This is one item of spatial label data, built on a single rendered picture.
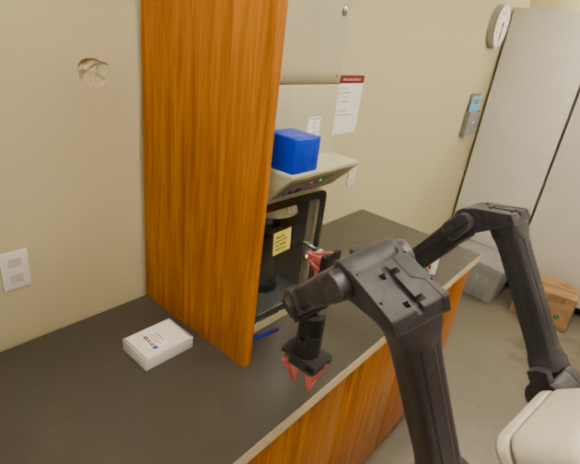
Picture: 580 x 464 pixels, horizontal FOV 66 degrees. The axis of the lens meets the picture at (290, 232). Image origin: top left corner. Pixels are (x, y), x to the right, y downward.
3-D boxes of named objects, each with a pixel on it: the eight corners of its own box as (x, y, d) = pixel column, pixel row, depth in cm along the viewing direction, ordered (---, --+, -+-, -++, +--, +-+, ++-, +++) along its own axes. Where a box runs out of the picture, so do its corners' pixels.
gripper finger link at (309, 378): (301, 371, 108) (307, 341, 104) (325, 388, 104) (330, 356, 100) (283, 386, 103) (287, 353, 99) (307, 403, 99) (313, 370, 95)
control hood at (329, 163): (253, 201, 119) (257, 165, 115) (325, 180, 142) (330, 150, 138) (285, 214, 113) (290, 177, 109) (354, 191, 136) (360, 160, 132)
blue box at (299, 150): (263, 165, 116) (266, 130, 112) (288, 159, 123) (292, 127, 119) (292, 175, 110) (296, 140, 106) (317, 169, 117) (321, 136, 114)
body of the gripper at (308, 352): (297, 340, 105) (301, 315, 102) (331, 362, 100) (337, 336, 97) (279, 353, 101) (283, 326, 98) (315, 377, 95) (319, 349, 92)
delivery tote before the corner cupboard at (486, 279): (424, 276, 391) (432, 243, 378) (443, 263, 421) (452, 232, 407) (491, 308, 356) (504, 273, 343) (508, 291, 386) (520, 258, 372)
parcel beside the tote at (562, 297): (507, 312, 355) (519, 280, 343) (514, 296, 380) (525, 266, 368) (563, 333, 336) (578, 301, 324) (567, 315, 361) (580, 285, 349)
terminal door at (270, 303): (245, 327, 137) (256, 207, 120) (308, 294, 158) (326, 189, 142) (247, 328, 136) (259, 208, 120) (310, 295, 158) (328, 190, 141)
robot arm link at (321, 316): (307, 319, 91) (331, 314, 94) (294, 300, 97) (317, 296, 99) (304, 345, 94) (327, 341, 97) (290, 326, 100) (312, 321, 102)
